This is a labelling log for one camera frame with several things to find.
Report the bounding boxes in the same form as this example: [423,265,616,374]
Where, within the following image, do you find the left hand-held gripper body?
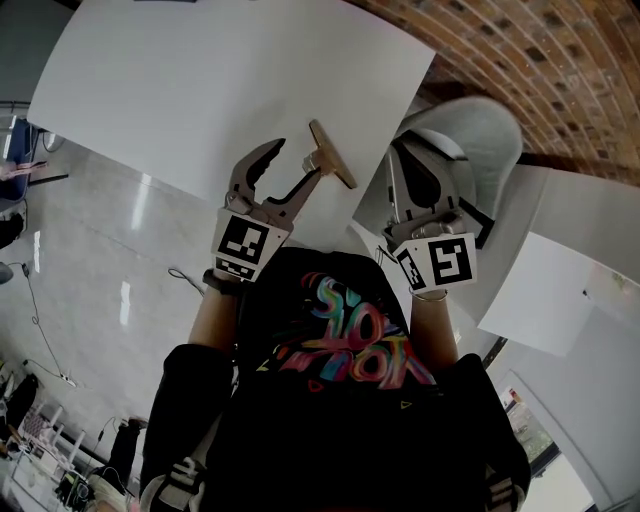
[210,192,292,284]

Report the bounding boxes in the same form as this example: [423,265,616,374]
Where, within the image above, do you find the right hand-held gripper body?
[382,212,477,294]

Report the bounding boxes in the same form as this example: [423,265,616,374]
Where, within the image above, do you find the person's right forearm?
[409,290,460,374]

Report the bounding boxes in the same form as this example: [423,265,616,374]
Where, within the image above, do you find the person's left forearm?
[187,290,241,352]

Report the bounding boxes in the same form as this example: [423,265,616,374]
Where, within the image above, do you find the black wrist watch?
[202,268,244,297]

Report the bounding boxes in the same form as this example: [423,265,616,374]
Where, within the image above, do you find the pale grey chair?
[352,97,524,249]

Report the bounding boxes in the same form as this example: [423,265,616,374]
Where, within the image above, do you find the white shelf cabinet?
[474,164,640,512]

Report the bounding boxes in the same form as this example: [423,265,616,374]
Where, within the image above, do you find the person's black printed shirt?
[139,249,532,512]

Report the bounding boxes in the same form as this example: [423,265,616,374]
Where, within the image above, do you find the blue chair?
[0,117,69,204]

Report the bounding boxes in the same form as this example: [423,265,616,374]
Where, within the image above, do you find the looped black floor cable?
[168,268,206,297]

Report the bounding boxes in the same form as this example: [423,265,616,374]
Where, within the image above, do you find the long thin dark cable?
[7,262,66,376]

